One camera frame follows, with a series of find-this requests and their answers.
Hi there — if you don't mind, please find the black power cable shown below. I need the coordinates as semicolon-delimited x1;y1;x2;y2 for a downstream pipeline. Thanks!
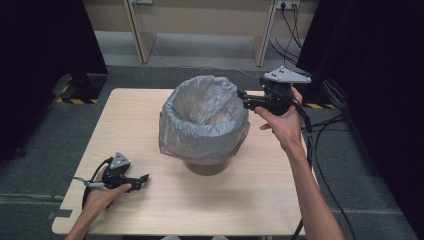
267;36;309;76
280;3;304;73

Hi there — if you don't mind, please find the right hand-held gripper cable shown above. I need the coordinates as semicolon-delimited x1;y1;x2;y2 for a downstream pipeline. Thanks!
291;96;314;240

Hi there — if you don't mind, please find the black stand base striped tape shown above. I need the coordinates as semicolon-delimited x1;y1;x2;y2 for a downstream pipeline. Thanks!
54;73;108;105
299;79;335;110

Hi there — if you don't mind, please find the grey plastic garbage bag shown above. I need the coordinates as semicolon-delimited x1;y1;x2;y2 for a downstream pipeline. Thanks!
158;74;251;165

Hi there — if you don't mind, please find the black floor cable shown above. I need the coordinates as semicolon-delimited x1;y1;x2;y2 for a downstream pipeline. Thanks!
303;113;348;134
314;122;356;240

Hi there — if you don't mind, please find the white power strip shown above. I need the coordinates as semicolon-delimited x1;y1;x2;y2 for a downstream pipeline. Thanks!
275;0;301;10

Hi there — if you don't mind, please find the grey ribbed trash bin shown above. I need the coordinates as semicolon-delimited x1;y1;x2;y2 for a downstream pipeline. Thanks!
182;155;233;177

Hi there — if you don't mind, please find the thin white floor cable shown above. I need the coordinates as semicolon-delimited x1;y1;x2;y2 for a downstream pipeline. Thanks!
151;49;264;80

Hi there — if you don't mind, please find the black cable bundle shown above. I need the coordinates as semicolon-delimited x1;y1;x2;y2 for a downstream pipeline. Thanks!
322;78;349;116

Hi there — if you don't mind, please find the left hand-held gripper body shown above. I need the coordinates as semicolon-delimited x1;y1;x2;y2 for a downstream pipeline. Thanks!
101;152;136;189

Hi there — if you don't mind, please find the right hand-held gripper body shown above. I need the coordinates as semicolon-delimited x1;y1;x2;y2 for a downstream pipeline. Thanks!
259;65;312;117

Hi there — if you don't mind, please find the black curtain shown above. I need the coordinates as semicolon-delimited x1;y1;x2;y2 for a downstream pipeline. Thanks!
0;0;109;164
295;0;424;240

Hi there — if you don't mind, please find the beige desk frame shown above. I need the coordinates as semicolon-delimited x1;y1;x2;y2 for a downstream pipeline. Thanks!
123;0;278;68

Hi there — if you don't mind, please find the person's left hand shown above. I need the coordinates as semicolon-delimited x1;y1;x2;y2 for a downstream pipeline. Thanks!
81;168;133;219

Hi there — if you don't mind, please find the person's right hand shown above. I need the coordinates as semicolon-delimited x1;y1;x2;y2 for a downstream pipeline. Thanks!
254;87;305;154

